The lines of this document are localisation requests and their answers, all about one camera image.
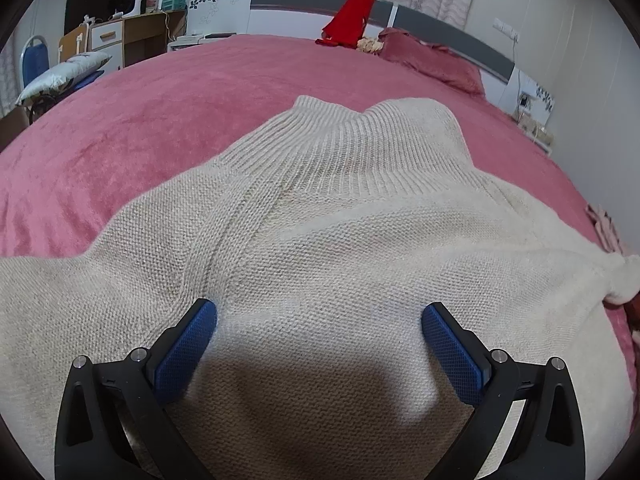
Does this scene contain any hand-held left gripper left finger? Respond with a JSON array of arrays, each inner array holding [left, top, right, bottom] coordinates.
[[54, 298, 218, 480]]

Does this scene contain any bright red garment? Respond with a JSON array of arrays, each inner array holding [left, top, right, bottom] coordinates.
[[315, 0, 375, 47]]

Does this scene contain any white drawer cabinet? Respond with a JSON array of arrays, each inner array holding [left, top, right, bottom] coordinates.
[[87, 19, 126, 68]]

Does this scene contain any white nightstand with clutter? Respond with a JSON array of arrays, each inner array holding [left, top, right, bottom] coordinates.
[[514, 110, 556, 153]]

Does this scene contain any silver pillow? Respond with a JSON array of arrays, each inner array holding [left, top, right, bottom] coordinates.
[[15, 51, 113, 107]]

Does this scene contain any pink bed blanket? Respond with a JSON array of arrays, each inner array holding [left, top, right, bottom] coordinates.
[[0, 34, 636, 376]]

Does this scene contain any white charging cable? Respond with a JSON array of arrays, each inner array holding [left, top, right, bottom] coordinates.
[[511, 35, 523, 103]]

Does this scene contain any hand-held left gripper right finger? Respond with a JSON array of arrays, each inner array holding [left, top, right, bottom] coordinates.
[[421, 301, 587, 480]]

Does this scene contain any white black-faced gadget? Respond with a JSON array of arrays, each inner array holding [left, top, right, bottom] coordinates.
[[107, 0, 146, 18]]

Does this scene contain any low white nightstand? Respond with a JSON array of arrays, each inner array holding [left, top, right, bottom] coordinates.
[[167, 32, 236, 53]]

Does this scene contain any white wall socket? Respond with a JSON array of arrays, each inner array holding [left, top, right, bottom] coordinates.
[[492, 17, 521, 41]]

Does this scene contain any wooden desk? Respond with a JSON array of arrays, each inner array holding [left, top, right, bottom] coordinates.
[[122, 10, 188, 68]]

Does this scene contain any pink pillow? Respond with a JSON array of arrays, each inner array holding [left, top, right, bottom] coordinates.
[[377, 27, 486, 97]]

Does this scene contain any pale pink knit garment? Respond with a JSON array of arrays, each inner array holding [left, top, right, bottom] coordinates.
[[586, 203, 626, 256]]

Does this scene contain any black monitor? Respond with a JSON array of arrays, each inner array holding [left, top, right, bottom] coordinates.
[[65, 0, 152, 36]]

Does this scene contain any cream knit sweater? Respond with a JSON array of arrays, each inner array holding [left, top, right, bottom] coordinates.
[[0, 95, 640, 480]]

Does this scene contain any light wooden panel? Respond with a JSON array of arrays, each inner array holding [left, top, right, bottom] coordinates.
[[59, 25, 91, 66]]

